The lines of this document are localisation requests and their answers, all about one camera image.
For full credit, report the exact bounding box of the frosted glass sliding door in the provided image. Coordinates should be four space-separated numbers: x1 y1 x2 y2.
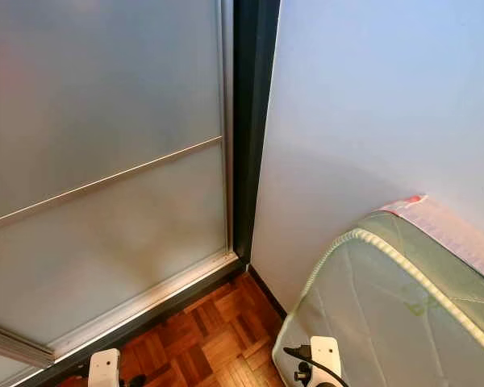
0 0 236 387

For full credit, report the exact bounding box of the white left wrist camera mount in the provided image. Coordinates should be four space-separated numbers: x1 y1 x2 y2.
87 348 122 387

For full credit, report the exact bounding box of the dark door frame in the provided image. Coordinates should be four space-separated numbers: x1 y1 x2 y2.
24 0 283 387

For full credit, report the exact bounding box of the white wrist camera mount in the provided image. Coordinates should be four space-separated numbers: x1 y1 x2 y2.
309 336 343 386
87 348 122 387

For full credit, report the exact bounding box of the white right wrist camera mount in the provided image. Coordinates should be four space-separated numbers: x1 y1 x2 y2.
309 336 343 386

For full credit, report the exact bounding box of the pink thin pad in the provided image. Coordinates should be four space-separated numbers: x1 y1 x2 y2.
395 193 484 287

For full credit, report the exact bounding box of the white quilted mattress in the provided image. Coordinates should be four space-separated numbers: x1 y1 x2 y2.
272 210 484 387

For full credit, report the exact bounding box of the dark wooden baseboard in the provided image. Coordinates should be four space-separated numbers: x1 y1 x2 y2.
246 264 289 319

